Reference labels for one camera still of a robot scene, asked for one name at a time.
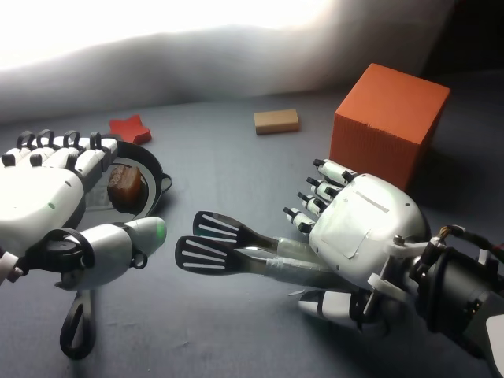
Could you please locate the large orange cube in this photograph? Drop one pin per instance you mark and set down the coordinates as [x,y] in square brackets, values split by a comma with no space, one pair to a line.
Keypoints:
[378,141]

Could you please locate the white backdrop cloth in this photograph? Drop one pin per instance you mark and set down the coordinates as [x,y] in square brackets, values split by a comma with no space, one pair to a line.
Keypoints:
[157,67]

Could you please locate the black and silver tongs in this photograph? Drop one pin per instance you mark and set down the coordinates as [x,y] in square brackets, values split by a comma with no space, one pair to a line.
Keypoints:
[283,269]

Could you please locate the red star block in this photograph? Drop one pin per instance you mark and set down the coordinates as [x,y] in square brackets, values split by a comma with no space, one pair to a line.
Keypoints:
[132,128]

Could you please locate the small wooden block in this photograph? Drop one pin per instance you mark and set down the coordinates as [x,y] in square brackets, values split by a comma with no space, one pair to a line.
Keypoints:
[275,122]

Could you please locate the grey table cloth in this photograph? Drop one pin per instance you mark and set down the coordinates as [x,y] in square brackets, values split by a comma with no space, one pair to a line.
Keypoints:
[216,334]

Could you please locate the brown meat piece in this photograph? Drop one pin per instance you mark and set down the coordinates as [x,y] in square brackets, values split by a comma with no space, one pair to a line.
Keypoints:
[125,187]

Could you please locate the black toy frying pan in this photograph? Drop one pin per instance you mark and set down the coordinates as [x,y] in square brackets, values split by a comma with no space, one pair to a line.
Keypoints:
[157,170]

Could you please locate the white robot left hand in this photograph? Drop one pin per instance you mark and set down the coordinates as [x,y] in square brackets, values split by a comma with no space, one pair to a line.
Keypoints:
[35,204]

